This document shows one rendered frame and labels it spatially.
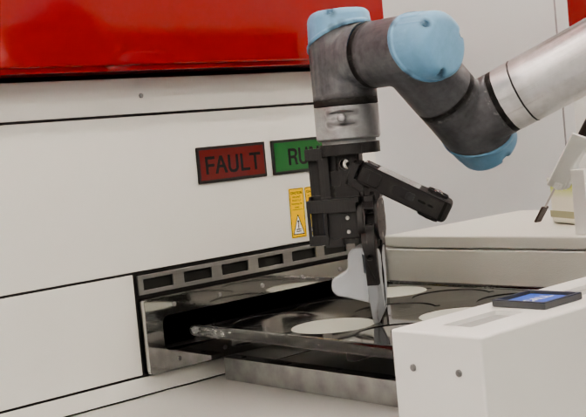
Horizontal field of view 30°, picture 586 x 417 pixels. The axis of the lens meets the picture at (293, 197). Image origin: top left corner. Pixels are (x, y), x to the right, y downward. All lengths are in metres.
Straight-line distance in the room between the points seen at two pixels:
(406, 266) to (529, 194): 2.86
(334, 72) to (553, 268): 0.43
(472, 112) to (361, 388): 0.33
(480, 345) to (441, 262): 0.75
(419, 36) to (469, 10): 3.11
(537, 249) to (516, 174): 2.92
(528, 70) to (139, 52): 0.46
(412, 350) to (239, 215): 0.63
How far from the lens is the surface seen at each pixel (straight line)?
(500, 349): 0.87
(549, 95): 1.22
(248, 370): 1.41
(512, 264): 1.52
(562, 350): 0.94
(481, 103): 1.24
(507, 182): 4.37
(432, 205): 1.25
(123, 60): 1.33
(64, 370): 1.34
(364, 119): 1.25
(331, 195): 1.27
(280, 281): 1.51
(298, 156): 1.55
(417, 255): 1.63
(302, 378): 1.33
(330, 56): 1.24
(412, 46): 1.16
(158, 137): 1.41
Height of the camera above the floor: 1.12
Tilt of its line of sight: 3 degrees down
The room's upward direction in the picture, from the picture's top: 5 degrees counter-clockwise
